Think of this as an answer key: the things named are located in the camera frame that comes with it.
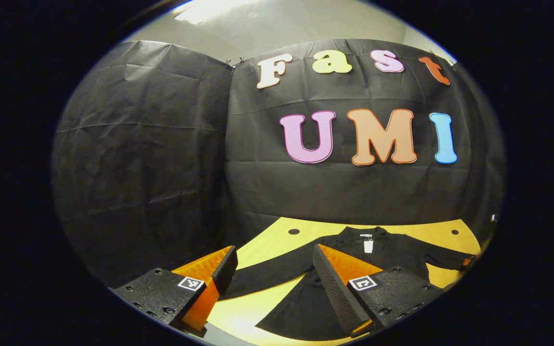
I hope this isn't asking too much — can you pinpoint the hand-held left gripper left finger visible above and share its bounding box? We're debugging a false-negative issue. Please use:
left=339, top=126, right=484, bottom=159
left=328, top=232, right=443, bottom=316
left=113, top=246, right=238, bottom=337

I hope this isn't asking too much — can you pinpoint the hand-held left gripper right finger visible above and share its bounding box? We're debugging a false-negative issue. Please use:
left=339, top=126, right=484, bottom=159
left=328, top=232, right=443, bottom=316
left=312, top=244, right=447, bottom=337

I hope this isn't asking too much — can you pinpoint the black jacket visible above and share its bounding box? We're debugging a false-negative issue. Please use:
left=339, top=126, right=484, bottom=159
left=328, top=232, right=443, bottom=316
left=219, top=226, right=477, bottom=343

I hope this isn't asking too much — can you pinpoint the black backdrop cloth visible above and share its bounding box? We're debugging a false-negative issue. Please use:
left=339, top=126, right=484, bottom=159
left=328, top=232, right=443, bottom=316
left=52, top=38, right=506, bottom=289

